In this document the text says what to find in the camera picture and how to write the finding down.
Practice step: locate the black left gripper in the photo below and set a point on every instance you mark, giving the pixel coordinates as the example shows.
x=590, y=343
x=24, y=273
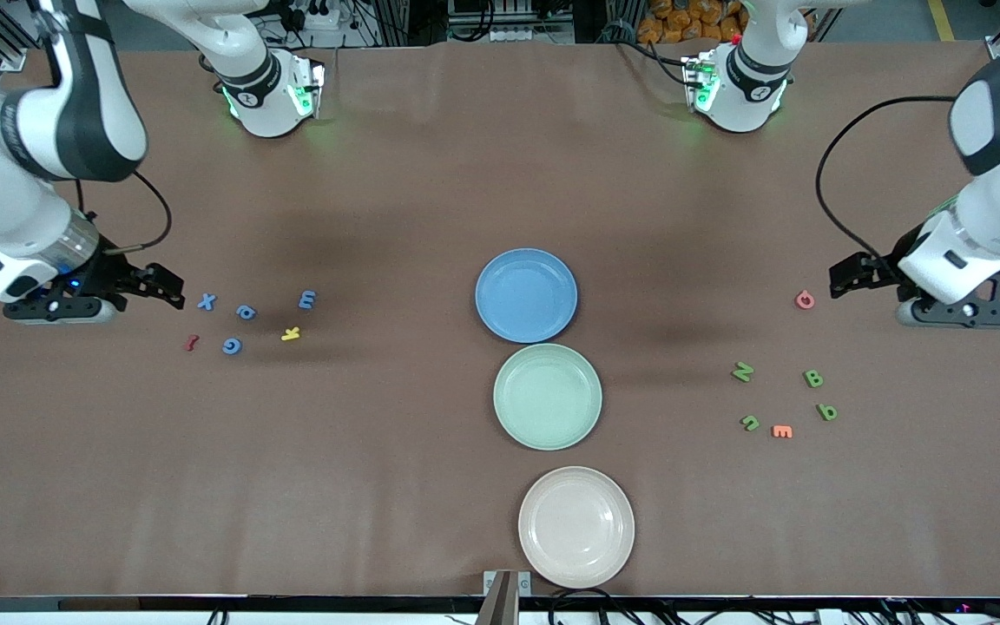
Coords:
x=884, y=271

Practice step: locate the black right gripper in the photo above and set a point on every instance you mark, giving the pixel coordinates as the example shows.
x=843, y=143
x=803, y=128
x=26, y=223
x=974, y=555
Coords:
x=112, y=276

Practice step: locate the blue letter c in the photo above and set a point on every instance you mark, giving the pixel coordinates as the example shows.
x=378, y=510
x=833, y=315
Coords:
x=232, y=340

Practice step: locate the blue letter a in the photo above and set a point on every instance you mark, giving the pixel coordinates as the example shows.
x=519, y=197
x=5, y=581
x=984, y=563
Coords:
x=252, y=313

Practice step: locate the green letter B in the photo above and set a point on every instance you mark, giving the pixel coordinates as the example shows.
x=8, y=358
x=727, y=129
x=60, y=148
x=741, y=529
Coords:
x=807, y=378
x=823, y=409

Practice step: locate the green letter N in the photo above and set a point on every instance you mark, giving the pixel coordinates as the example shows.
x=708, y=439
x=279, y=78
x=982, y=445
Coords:
x=742, y=372

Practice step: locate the blue letter E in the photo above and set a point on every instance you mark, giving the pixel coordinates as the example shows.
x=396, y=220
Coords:
x=307, y=300

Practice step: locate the green letter u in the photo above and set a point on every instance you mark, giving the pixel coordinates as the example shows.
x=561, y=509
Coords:
x=754, y=424

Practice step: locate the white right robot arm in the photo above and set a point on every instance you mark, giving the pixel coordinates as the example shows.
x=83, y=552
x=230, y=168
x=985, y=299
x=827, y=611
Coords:
x=75, y=113

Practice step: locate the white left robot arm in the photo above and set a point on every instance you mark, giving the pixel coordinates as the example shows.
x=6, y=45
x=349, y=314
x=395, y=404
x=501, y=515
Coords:
x=999, y=208

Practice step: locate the blue letter X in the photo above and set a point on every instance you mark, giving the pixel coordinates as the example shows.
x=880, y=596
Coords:
x=207, y=302

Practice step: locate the pink letter O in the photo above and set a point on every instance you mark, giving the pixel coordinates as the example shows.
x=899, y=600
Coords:
x=798, y=301

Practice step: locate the yellow letter k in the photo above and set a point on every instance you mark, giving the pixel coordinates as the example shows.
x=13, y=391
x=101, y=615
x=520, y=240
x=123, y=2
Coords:
x=291, y=334

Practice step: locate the orange letter E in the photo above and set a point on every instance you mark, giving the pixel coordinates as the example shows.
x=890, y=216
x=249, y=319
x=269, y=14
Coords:
x=782, y=431

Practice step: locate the bag of oranges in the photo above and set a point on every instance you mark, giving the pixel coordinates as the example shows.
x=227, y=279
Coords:
x=691, y=17

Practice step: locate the blue plate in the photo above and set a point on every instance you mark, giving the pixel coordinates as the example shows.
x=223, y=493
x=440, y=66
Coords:
x=526, y=299

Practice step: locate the pale green plate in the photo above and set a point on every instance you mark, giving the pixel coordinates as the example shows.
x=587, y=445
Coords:
x=548, y=399

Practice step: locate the beige plate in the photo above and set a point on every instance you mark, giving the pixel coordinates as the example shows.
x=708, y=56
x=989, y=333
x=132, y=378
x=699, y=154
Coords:
x=576, y=529

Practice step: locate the black table edge rail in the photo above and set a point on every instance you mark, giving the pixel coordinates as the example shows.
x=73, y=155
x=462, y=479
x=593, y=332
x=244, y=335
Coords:
x=292, y=603

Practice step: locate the grey metal camera post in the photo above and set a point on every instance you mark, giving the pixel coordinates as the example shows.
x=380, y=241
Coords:
x=500, y=599

